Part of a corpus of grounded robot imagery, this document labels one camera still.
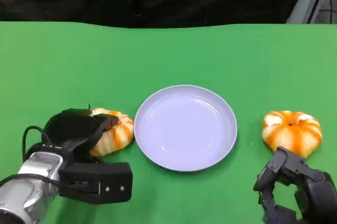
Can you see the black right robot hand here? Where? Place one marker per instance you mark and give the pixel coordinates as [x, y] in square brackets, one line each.
[316, 195]

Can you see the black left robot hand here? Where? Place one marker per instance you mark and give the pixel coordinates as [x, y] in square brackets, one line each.
[71, 129]

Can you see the orange white toy bread roll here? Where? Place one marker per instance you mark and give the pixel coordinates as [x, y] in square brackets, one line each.
[118, 137]
[292, 134]

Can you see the lilac plate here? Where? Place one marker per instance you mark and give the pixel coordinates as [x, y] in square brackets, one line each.
[184, 129]

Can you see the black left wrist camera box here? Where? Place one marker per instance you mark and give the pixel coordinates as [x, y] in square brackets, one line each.
[105, 181]

